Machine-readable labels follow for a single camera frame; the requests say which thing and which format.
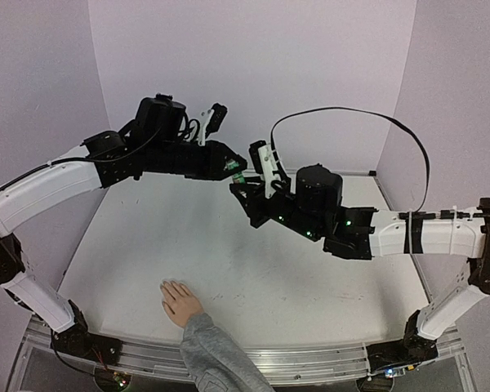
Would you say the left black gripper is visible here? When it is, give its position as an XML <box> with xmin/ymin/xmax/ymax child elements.
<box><xmin>148</xmin><ymin>140</ymin><xmax>252</xmax><ymax>182</ymax></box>

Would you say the nail polish bottle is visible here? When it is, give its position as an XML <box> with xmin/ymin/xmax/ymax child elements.
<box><xmin>232</xmin><ymin>172</ymin><xmax>246</xmax><ymax>184</ymax></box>

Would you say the white nail polish cap brush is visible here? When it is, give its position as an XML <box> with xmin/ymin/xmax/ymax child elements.
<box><xmin>226</xmin><ymin>160</ymin><xmax>238</xmax><ymax>171</ymax></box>

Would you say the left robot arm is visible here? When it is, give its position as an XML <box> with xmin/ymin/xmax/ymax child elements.
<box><xmin>0</xmin><ymin>94</ymin><xmax>247</xmax><ymax>357</ymax></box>

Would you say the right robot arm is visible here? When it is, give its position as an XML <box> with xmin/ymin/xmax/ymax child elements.
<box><xmin>229</xmin><ymin>165</ymin><xmax>490</xmax><ymax>371</ymax></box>

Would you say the grey sleeved forearm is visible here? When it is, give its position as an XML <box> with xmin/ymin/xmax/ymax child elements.
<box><xmin>180</xmin><ymin>314</ymin><xmax>274</xmax><ymax>391</ymax></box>

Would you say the mannequin hand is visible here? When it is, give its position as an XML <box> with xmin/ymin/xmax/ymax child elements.
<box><xmin>160</xmin><ymin>280</ymin><xmax>204</xmax><ymax>328</ymax></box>

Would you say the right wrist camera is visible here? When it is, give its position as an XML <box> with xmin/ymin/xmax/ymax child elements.
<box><xmin>249</xmin><ymin>140</ymin><xmax>290</xmax><ymax>199</ymax></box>

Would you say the black right camera cable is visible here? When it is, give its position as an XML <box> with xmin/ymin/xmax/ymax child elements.
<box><xmin>269</xmin><ymin>106</ymin><xmax>490</xmax><ymax>221</ymax></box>

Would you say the aluminium front rail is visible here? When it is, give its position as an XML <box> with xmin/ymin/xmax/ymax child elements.
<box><xmin>27</xmin><ymin>314</ymin><xmax>464</xmax><ymax>391</ymax></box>

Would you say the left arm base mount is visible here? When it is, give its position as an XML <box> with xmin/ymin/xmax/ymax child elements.
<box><xmin>51</xmin><ymin>332</ymin><xmax>123</xmax><ymax>365</ymax></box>

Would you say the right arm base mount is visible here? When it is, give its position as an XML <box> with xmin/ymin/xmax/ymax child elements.
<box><xmin>367</xmin><ymin>341</ymin><xmax>438</xmax><ymax>375</ymax></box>

